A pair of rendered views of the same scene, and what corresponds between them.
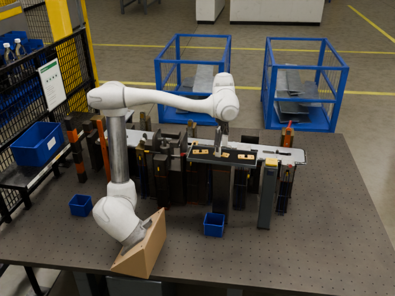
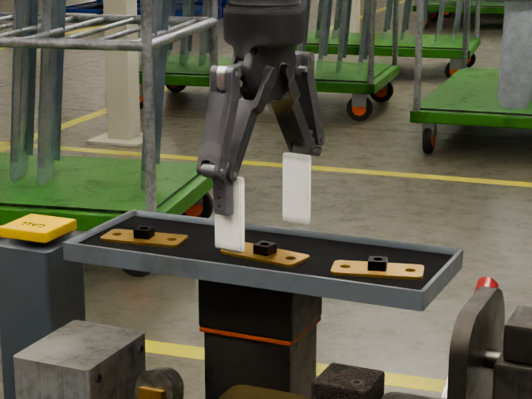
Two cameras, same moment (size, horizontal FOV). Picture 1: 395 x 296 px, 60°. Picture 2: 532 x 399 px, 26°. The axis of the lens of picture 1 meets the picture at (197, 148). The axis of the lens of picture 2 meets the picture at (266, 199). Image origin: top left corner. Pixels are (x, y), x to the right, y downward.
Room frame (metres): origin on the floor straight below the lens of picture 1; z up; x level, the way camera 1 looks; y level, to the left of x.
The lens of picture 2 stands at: (2.59, 0.08, 1.49)
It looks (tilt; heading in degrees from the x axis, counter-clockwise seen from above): 15 degrees down; 191
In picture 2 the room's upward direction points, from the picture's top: straight up
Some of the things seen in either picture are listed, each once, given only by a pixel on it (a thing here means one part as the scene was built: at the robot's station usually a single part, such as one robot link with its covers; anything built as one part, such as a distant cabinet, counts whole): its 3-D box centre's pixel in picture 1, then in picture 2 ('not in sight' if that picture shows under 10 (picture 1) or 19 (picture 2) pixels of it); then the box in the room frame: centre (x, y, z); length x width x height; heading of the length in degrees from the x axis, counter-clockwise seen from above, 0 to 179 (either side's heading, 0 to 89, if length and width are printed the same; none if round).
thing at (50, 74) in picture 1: (52, 84); not in sight; (2.23, 0.99, 1.30); 0.23 x 0.02 x 0.31; 168
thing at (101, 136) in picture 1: (104, 154); not in sight; (1.89, 0.61, 0.95); 0.03 x 0.01 x 0.50; 78
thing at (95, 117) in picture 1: (101, 138); not in sight; (2.20, 0.71, 0.88); 0.08 x 0.08 x 0.36; 78
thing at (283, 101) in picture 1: (297, 86); not in sight; (4.14, -1.29, 0.48); 1.20 x 0.80 x 0.95; 173
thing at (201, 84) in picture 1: (197, 81); not in sight; (4.37, 0.00, 0.48); 1.20 x 0.80 x 0.95; 171
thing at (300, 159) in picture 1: (197, 144); not in sight; (1.92, 0.00, 1.00); 1.38 x 0.22 x 0.02; 78
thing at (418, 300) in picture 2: (222, 155); (260, 254); (1.54, -0.13, 1.16); 0.37 x 0.14 x 0.02; 78
